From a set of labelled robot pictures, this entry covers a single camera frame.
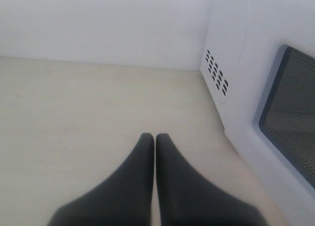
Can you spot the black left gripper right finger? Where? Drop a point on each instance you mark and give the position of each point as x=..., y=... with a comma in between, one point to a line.
x=186, y=198

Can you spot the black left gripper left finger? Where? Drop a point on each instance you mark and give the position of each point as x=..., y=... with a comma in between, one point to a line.
x=123, y=199

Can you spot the white microwave door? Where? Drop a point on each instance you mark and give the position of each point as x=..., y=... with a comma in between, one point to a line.
x=272, y=96

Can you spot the white microwave oven body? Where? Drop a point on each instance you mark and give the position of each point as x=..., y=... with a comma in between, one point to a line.
x=227, y=30

